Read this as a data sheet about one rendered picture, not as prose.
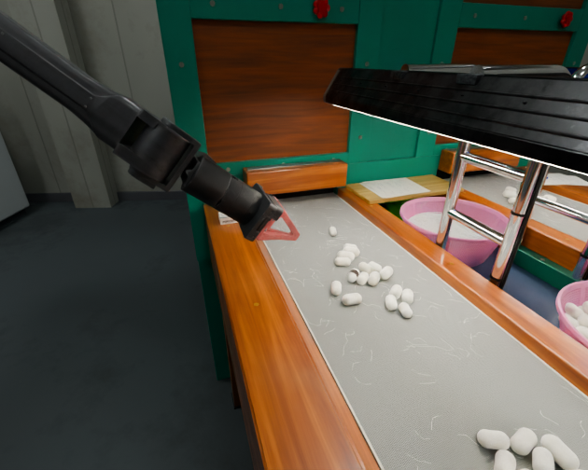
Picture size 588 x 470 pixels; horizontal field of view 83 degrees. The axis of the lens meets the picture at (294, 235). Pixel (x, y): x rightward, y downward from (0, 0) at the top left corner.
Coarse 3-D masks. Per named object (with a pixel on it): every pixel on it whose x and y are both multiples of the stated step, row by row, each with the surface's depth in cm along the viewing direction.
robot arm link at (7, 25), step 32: (0, 32) 37; (32, 64) 38; (64, 64) 38; (64, 96) 39; (96, 96) 39; (96, 128) 40; (128, 128) 40; (160, 128) 41; (128, 160) 41; (160, 160) 42
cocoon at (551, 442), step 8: (544, 440) 37; (552, 440) 36; (560, 440) 36; (552, 448) 36; (560, 448) 35; (568, 448) 36; (560, 456) 35; (568, 456) 35; (576, 456) 35; (560, 464) 35; (568, 464) 34; (576, 464) 34
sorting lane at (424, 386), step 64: (320, 256) 74; (384, 256) 74; (320, 320) 56; (384, 320) 56; (448, 320) 56; (384, 384) 45; (448, 384) 45; (512, 384) 45; (384, 448) 37; (448, 448) 37; (576, 448) 37
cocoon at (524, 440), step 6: (516, 432) 38; (522, 432) 37; (528, 432) 37; (516, 438) 36; (522, 438) 36; (528, 438) 36; (534, 438) 37; (516, 444) 36; (522, 444) 36; (528, 444) 36; (534, 444) 36; (516, 450) 36; (522, 450) 36; (528, 450) 36
